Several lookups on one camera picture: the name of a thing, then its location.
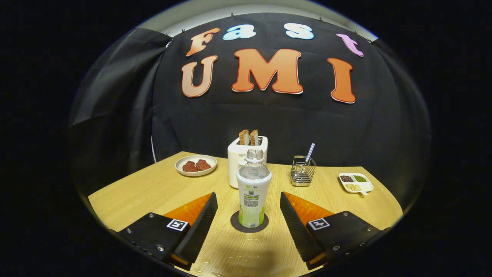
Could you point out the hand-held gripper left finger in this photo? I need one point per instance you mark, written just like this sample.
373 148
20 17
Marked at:
201 225

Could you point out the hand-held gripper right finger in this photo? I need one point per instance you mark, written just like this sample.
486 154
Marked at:
298 227

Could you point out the dark brown round coaster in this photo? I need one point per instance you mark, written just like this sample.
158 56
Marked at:
235 225

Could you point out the clear juice bottle white label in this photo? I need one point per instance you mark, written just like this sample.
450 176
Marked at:
253 192

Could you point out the white oval plate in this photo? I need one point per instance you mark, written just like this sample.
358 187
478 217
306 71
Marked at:
196 173

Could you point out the wooden table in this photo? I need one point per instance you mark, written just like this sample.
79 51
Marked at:
153 192

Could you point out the red meat piece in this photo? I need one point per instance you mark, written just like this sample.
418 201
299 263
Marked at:
189 166
203 165

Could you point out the cream toaster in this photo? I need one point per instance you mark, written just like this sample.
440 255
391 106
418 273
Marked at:
233 165

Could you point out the white divided dish with beans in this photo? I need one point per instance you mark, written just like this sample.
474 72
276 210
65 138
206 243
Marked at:
355 183

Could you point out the toast bread slice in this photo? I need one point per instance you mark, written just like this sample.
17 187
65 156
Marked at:
254 137
244 137

